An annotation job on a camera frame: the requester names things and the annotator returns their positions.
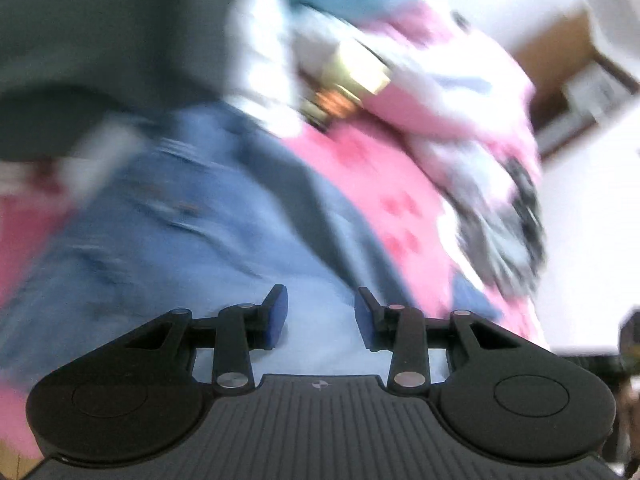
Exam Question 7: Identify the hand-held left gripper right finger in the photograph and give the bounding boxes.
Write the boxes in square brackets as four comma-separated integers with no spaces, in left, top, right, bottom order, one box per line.
[354,286,527,396]

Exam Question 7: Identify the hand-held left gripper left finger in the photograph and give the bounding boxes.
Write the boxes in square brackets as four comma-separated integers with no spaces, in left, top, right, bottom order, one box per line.
[121,284,290,395]

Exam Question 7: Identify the blue jeans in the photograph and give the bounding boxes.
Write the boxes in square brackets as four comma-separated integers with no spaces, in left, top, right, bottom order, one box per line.
[0,105,503,391]

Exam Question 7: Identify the black and white cloth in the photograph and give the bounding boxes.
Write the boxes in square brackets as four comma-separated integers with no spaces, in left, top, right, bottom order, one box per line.
[440,150,547,297]

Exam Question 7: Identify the pink printed blanket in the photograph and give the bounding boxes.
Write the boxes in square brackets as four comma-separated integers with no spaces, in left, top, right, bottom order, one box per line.
[0,0,551,461]

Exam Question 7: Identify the dark cloth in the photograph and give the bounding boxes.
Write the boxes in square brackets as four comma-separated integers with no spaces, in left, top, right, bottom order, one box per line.
[0,0,263,163]

